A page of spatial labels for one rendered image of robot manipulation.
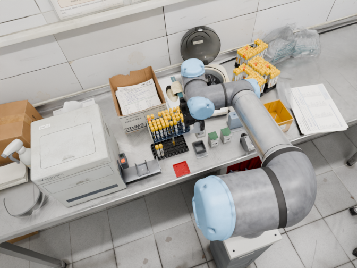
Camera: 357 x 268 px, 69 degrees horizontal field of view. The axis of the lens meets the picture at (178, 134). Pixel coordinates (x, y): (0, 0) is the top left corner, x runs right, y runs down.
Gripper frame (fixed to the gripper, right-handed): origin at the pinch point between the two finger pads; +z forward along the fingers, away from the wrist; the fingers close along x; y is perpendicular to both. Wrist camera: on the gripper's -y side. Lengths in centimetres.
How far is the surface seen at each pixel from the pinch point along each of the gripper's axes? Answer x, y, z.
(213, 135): -1.5, -7.5, 12.3
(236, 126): -5.6, -21.0, 16.6
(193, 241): 22, 13, 107
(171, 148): -4.4, 13.0, 17.1
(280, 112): -5.3, -44.4, 15.1
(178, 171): 7.9, 13.0, 18.8
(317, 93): -12, -71, 17
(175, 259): 29, 28, 107
